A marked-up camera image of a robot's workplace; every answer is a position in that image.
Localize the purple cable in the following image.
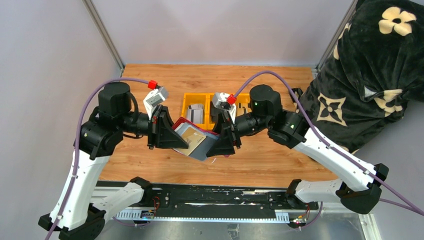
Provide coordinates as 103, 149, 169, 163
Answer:
43, 77, 160, 240
226, 70, 424, 230

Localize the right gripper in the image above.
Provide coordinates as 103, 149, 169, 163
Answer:
204, 109, 271, 158

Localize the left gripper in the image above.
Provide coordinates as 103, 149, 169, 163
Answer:
117, 103, 190, 149

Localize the left yellow bin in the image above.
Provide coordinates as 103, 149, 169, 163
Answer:
181, 93, 212, 130

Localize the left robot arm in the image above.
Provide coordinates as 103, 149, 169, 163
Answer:
38, 78, 189, 240

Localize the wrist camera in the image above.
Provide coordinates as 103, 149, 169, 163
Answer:
212, 92, 237, 123
143, 86, 169, 120

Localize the black cards stack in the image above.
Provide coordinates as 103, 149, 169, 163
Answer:
209, 105, 221, 124

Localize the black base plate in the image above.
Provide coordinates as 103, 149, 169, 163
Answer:
120, 183, 320, 220

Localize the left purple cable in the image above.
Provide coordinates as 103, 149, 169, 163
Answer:
43, 77, 160, 240

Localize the aluminium frame rail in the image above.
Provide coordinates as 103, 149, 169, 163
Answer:
59, 186, 382, 240

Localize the red leather card holder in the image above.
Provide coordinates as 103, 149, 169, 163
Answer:
172, 117, 219, 162

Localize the white cards stack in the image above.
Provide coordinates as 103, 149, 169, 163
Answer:
186, 103, 204, 124

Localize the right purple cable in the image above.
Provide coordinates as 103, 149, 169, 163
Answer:
226, 70, 424, 230

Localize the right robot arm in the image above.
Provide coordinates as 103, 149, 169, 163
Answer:
206, 84, 389, 214

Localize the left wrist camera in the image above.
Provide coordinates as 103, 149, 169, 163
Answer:
143, 86, 169, 120

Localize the tan cards stack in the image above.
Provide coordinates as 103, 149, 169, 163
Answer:
236, 102, 251, 117

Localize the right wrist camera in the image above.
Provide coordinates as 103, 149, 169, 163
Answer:
212, 92, 237, 123

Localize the tan logo card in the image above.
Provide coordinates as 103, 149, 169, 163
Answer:
179, 127, 207, 156

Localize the black floral blanket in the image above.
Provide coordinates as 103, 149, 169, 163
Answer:
299, 0, 424, 154

